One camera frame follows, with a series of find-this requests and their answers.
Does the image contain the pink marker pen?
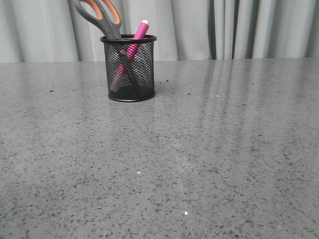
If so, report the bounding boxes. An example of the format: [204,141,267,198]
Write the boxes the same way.
[114,20,150,84]

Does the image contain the grey orange scissors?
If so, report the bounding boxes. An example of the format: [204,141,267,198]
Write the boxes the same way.
[73,0,140,100]

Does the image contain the black mesh pen holder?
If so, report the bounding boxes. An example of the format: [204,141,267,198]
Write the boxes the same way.
[100,34,157,102]

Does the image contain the grey curtain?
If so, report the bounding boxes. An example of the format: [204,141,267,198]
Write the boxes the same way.
[0,0,319,63]

